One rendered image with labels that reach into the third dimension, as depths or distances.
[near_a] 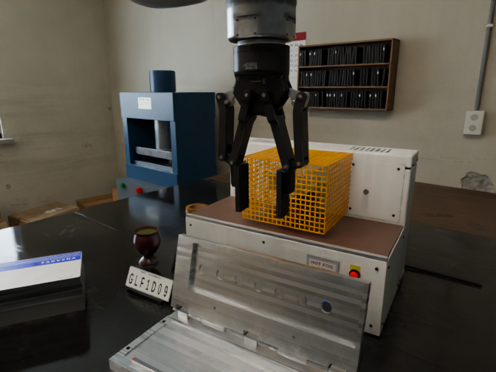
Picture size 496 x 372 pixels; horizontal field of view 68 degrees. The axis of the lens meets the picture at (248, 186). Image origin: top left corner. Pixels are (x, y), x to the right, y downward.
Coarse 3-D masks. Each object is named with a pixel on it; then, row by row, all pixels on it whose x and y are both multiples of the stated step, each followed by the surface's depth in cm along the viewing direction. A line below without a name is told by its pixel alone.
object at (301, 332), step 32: (192, 256) 84; (224, 256) 81; (256, 256) 75; (192, 288) 85; (224, 288) 81; (288, 288) 73; (320, 288) 70; (352, 288) 67; (224, 320) 79; (256, 320) 75; (288, 320) 73; (320, 320) 70; (352, 320) 67; (288, 352) 72; (320, 352) 68; (352, 352) 65
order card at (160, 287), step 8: (128, 272) 102; (136, 272) 101; (144, 272) 99; (128, 280) 101; (136, 280) 100; (144, 280) 99; (152, 280) 98; (160, 280) 96; (168, 280) 95; (136, 288) 100; (144, 288) 98; (152, 288) 97; (160, 288) 96; (168, 288) 94; (160, 296) 95; (168, 296) 94
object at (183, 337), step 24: (144, 336) 79; (168, 336) 80; (192, 336) 80; (216, 336) 79; (240, 336) 78; (120, 360) 72; (144, 360) 72; (168, 360) 72; (192, 360) 72; (216, 360) 72; (240, 360) 72; (264, 360) 72; (288, 360) 72
